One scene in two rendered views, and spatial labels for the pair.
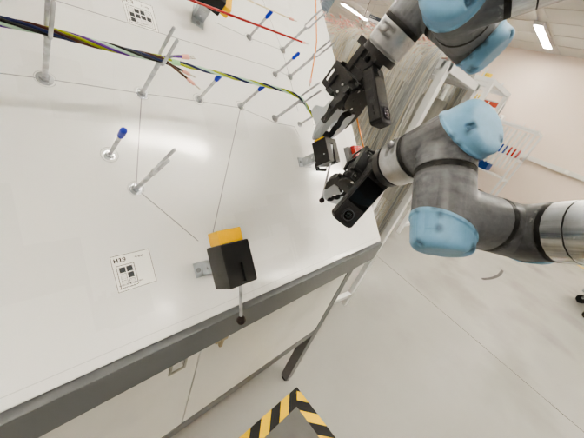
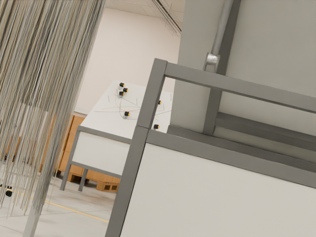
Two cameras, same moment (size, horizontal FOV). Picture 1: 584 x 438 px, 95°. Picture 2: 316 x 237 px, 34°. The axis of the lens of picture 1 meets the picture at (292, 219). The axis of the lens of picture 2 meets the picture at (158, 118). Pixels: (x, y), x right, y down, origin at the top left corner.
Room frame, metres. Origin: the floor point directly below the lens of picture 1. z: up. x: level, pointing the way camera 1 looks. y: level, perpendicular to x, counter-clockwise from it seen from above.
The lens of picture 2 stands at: (1.74, 1.54, 0.73)
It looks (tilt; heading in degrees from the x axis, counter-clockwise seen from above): 4 degrees up; 244
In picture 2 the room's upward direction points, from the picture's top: 15 degrees clockwise
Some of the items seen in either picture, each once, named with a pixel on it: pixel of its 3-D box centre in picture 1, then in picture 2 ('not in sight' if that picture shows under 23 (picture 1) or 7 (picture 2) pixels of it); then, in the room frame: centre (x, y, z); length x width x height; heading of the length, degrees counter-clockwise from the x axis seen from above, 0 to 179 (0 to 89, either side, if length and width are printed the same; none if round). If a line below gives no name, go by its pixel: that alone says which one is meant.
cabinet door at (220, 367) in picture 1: (280, 326); not in sight; (0.55, -0.08, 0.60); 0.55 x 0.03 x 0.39; 144
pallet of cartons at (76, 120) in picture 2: not in sight; (85, 151); (-1.15, -6.71, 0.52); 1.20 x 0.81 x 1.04; 139
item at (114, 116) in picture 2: not in sight; (127, 142); (-1.00, -4.79, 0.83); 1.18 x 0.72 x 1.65; 136
